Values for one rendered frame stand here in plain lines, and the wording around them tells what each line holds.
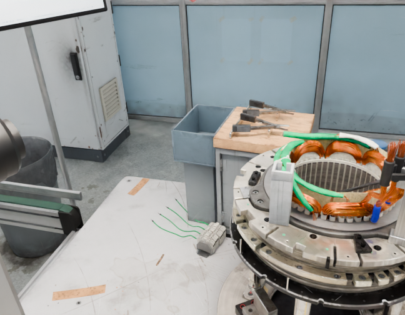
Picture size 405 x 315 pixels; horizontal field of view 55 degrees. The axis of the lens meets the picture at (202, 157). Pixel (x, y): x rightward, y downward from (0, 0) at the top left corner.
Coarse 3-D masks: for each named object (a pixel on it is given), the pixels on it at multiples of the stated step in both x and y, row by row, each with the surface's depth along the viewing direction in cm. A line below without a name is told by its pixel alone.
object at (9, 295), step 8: (0, 256) 20; (0, 264) 20; (0, 272) 20; (0, 280) 20; (8, 280) 21; (0, 288) 20; (8, 288) 21; (0, 296) 20; (8, 296) 21; (16, 296) 21; (0, 304) 20; (8, 304) 21; (16, 304) 21; (0, 312) 21; (8, 312) 21; (16, 312) 21
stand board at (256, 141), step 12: (240, 108) 101; (252, 108) 101; (228, 120) 95; (264, 120) 94; (288, 120) 93; (300, 120) 93; (312, 120) 93; (228, 132) 89; (240, 132) 89; (252, 132) 89; (264, 132) 88; (276, 132) 88; (300, 132) 87; (216, 144) 88; (228, 144) 87; (240, 144) 85; (252, 144) 84; (264, 144) 83; (276, 144) 83
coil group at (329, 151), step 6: (330, 144) 68; (336, 144) 67; (342, 144) 67; (348, 144) 66; (354, 144) 66; (330, 150) 68; (336, 150) 68; (342, 150) 67; (348, 150) 67; (354, 150) 66; (360, 150) 66; (354, 156) 66; (360, 156) 66
